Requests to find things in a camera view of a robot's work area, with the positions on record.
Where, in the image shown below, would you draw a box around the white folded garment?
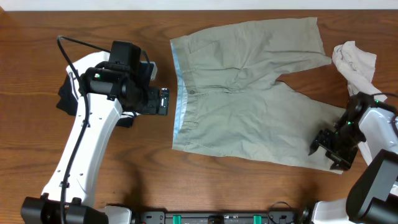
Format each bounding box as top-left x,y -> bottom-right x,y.
65,50 -> 158,118

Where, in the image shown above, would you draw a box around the light grey crumpled garment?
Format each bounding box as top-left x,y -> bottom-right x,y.
332,41 -> 394,164

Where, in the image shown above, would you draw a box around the khaki green shorts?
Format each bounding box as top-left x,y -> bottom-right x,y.
170,17 -> 343,171

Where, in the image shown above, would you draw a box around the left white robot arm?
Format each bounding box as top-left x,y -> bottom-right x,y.
21,41 -> 169,223

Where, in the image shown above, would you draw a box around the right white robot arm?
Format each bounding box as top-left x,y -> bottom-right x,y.
298,92 -> 397,223

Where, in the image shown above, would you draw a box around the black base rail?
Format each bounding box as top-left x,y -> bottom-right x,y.
105,202 -> 315,224

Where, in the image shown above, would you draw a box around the black folded garment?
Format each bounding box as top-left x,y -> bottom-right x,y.
56,75 -> 137,128

